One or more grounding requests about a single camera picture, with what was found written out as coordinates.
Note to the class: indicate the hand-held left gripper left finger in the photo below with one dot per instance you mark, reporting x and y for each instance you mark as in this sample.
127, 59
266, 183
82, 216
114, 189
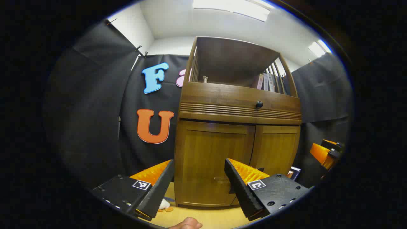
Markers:
160, 187

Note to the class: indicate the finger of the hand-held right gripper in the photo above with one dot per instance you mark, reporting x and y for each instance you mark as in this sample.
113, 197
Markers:
335, 148
322, 156

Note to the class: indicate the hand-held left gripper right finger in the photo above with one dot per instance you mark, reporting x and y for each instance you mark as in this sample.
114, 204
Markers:
237, 187

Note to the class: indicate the wooden cabinet door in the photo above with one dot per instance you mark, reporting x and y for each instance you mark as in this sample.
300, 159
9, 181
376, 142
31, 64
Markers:
276, 149
203, 152

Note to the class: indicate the wooden double-door shoe cabinet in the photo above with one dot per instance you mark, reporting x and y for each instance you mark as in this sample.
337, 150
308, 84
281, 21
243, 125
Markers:
222, 95

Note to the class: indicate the white orange plush toy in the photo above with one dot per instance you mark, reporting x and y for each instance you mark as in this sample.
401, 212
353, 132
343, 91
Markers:
164, 204

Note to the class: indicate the dark flat box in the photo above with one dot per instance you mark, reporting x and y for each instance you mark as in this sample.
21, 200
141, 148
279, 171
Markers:
294, 172

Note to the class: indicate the black round drawer knob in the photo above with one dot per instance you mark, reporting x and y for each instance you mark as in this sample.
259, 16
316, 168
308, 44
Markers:
259, 104

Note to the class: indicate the small ceiling light panel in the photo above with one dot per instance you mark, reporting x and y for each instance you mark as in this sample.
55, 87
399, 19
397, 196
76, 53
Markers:
319, 48

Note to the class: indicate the black backdrop cloth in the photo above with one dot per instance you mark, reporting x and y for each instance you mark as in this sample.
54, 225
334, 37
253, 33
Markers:
89, 111

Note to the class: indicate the small grey bottle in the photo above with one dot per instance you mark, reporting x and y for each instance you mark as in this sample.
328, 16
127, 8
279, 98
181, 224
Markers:
205, 79

